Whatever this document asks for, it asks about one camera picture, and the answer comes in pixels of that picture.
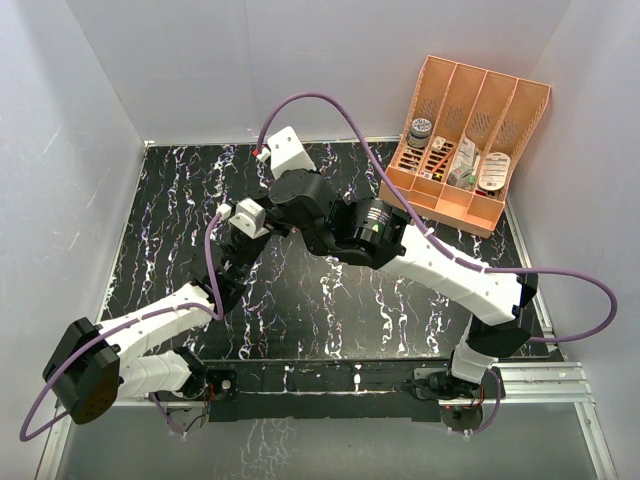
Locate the black base bar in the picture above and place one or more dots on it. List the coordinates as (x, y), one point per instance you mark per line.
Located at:
(320, 389)

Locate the white paper packet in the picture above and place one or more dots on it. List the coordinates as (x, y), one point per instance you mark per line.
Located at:
(466, 153)

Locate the patterned lid jar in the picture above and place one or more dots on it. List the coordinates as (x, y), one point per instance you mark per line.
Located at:
(419, 133)

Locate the grey green small device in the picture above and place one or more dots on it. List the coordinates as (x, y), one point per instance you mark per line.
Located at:
(460, 177)

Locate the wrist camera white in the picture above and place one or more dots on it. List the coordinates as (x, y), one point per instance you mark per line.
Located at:
(249, 217)
(287, 153)

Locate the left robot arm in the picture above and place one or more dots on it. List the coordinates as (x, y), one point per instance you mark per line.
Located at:
(94, 365)

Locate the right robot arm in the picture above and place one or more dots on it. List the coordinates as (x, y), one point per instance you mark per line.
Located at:
(372, 233)

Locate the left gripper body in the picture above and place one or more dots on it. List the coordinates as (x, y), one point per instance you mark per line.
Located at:
(277, 225)

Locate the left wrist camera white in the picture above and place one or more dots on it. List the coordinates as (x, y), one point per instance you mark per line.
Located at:
(249, 217)

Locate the oval white blister pack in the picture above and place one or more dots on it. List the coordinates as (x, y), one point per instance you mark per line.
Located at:
(494, 171)

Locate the orange file organizer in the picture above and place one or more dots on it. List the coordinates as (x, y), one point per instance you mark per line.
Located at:
(465, 132)

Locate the white card box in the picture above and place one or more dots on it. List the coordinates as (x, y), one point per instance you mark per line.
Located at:
(438, 144)

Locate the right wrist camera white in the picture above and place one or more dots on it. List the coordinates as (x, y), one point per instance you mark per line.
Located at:
(287, 153)

